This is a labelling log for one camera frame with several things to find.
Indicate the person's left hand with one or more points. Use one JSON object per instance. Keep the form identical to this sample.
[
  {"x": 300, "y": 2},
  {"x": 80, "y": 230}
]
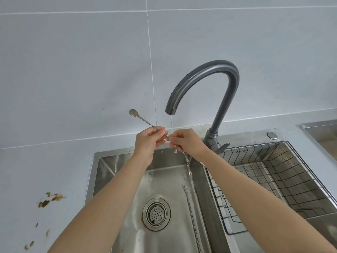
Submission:
[{"x": 144, "y": 143}]

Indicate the person's right hand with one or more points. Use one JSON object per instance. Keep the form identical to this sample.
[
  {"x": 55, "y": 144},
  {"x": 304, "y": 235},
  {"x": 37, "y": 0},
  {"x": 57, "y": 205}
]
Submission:
[{"x": 191, "y": 143}]

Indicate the person's right fingers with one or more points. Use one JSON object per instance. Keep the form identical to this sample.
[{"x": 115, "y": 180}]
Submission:
[{"x": 175, "y": 140}]

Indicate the person's left fingers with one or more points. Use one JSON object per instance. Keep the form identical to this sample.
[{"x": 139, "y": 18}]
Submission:
[{"x": 159, "y": 138}]

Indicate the person's left forearm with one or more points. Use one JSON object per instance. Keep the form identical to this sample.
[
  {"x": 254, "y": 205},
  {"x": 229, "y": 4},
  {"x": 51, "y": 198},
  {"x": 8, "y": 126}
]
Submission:
[{"x": 110, "y": 205}]

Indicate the person's right forearm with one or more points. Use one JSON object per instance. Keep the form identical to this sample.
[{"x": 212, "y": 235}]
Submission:
[{"x": 252, "y": 202}]

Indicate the stream of tap water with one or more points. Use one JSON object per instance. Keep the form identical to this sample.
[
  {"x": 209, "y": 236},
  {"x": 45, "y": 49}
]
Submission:
[{"x": 172, "y": 124}]

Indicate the stainless steel sink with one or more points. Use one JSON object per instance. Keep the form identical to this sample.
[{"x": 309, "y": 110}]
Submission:
[{"x": 164, "y": 181}]

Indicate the round metal drain strainer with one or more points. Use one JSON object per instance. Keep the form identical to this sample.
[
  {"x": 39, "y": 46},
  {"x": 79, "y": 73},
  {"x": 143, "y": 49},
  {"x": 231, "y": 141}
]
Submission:
[{"x": 156, "y": 214}]

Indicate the grey gooseneck faucet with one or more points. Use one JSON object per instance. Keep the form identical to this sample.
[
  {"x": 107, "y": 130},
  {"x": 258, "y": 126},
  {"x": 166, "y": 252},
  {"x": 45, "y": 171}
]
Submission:
[{"x": 232, "y": 76}]

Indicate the round metal sink hole cap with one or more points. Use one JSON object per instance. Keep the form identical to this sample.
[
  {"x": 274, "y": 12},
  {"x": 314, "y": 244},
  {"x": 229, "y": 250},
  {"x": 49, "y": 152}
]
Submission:
[{"x": 272, "y": 135}]

